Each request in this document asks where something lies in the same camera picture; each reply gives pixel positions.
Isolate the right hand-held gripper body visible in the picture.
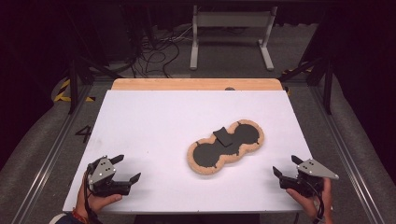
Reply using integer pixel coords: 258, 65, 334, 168
279, 158, 340, 199

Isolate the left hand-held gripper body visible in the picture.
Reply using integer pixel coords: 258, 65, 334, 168
88, 156, 132, 198

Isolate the tan fleece pad black lining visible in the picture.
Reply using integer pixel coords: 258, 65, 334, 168
186, 119, 265, 175

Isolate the person's left hand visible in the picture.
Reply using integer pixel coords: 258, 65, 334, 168
75, 174, 123, 216

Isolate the person's right hand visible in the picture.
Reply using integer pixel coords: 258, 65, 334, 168
285, 176, 334, 223

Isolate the white table board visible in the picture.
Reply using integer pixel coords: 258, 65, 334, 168
62, 90, 333, 215

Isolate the black metal stand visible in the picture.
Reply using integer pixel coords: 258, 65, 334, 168
64, 6, 122, 115
278, 57, 334, 115

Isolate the yellow black floor tape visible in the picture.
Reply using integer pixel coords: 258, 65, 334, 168
53, 78, 96, 103

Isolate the wooden table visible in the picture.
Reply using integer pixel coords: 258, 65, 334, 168
111, 77, 284, 91

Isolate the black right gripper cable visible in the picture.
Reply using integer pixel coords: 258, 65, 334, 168
306, 180, 327, 224

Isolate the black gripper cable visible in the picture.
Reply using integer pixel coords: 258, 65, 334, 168
83, 164, 104, 224
306, 180, 327, 224

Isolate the aluminium floor rail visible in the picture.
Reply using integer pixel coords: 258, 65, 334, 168
311, 85, 387, 224
12, 83, 94, 224

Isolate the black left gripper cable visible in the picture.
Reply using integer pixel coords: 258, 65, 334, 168
83, 164, 104, 224

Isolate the red bracelet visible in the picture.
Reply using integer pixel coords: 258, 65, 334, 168
71, 209, 90, 224

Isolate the tangle of black floor cables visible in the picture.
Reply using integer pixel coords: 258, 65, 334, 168
132, 26, 194, 78

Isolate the white metal stand frame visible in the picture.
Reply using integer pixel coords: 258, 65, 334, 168
190, 4, 278, 72

